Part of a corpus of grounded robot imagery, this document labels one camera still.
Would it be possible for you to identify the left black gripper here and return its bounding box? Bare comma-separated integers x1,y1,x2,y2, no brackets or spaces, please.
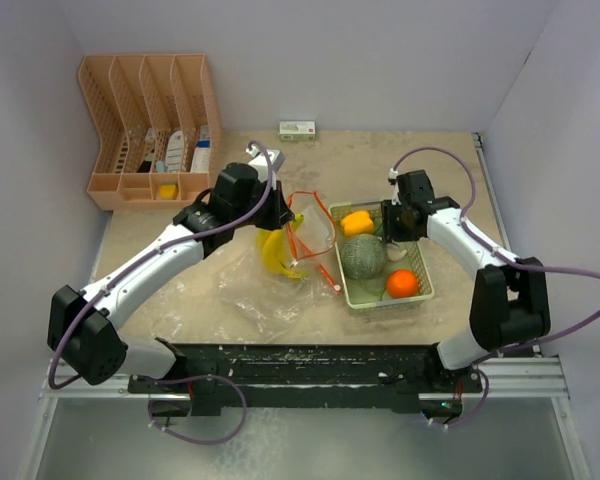
232,177,293,231

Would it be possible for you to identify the yellow banana bunch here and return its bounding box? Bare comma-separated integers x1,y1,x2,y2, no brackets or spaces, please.
255,228,307,281

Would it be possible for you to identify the white garlic bulb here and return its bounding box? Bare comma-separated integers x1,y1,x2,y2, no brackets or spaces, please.
386,244,407,262

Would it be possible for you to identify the clear zip bag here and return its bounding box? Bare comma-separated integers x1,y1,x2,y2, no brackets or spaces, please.
217,250,338,340
287,190,338,266

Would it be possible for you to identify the yellow bell pepper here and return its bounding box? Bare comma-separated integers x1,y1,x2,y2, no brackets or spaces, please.
340,210,376,237

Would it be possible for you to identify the green cucumber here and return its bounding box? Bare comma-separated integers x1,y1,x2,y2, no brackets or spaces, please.
374,221,384,239

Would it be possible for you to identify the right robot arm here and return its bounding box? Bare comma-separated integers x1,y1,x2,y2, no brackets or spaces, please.
381,169,551,391

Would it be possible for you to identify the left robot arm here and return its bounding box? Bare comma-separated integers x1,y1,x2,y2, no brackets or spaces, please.
47,154,294,392

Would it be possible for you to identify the netted green melon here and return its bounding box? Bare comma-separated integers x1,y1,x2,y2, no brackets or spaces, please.
340,234,388,280

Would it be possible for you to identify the pale green plastic basket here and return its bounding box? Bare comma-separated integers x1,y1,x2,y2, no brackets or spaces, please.
329,200,434,313

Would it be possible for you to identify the orange fruit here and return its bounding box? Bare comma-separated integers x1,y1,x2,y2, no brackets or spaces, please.
385,269,420,299

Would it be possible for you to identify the small green white box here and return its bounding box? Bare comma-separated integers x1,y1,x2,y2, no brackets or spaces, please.
278,120,316,142

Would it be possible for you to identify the white blue box organizer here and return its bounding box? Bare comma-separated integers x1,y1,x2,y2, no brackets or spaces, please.
189,125,211,173

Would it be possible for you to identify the yellow item in organizer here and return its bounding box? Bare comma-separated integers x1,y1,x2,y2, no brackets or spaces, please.
158,184,178,200

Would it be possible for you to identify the white remote in organizer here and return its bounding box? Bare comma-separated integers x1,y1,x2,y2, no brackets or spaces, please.
164,130,185,173

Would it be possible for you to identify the peach desk organizer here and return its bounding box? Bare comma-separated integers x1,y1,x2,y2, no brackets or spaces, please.
78,54,223,211

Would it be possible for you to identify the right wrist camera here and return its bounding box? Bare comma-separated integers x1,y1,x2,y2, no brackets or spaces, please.
388,168,400,205

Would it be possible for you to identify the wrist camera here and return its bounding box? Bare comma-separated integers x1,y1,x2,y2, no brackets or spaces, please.
246,145,286,175
388,168,400,205

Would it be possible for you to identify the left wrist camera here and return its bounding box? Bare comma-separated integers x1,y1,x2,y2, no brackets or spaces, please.
246,145,286,175

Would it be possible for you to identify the black table edge rail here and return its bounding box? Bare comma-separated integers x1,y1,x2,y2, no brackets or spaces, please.
128,343,485,415

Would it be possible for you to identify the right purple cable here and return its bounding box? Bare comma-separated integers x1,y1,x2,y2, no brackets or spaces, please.
389,145,600,431

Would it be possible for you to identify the purple cable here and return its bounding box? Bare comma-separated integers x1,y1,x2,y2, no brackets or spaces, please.
389,145,600,431
47,140,276,445

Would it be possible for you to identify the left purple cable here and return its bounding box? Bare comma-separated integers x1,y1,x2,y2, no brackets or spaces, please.
47,140,276,445

